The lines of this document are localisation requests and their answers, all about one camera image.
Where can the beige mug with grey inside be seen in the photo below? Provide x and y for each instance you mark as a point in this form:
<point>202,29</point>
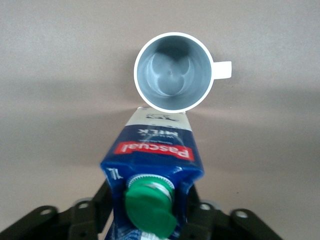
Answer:
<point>172,72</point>

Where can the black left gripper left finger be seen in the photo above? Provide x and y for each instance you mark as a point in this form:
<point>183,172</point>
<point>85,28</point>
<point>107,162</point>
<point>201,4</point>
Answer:
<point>50,225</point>

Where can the blue white milk carton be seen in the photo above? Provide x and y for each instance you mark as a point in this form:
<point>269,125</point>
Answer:
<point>152,150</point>

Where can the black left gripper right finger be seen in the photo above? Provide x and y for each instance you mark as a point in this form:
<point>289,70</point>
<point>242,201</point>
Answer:
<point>225,227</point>

